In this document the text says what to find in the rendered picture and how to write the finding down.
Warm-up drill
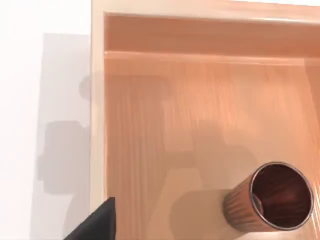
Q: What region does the shallow salmon-coloured box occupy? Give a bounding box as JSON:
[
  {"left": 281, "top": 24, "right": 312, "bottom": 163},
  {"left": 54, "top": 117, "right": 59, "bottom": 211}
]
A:
[{"left": 89, "top": 0, "right": 320, "bottom": 240}]

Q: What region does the brown wooden cup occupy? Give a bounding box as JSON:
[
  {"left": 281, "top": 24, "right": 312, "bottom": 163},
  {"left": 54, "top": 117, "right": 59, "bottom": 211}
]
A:
[{"left": 222, "top": 161, "right": 314, "bottom": 234}]

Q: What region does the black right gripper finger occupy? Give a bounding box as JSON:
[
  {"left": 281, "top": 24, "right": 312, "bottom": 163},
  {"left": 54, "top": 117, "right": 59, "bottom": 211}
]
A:
[{"left": 63, "top": 196, "right": 117, "bottom": 240}]

